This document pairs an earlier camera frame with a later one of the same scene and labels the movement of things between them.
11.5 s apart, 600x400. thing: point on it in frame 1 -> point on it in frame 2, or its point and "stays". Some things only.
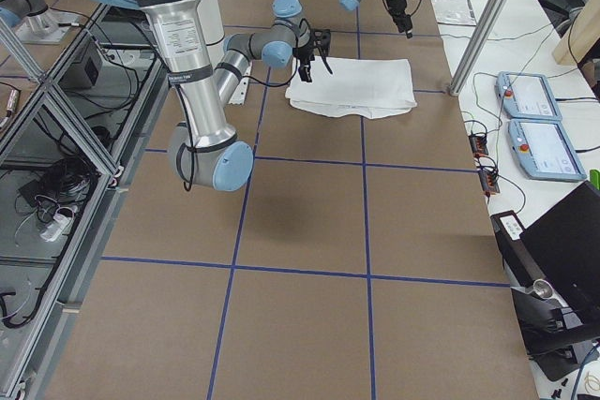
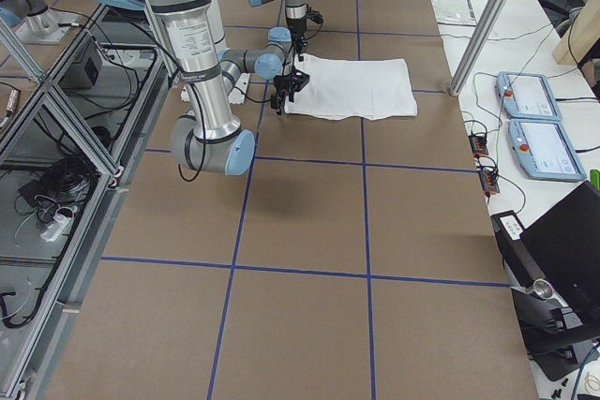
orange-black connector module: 478,144 stays
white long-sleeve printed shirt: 367,87 stays
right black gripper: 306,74 -> 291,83
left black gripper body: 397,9 -> 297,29
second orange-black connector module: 488,182 stays
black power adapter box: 517,257 stays
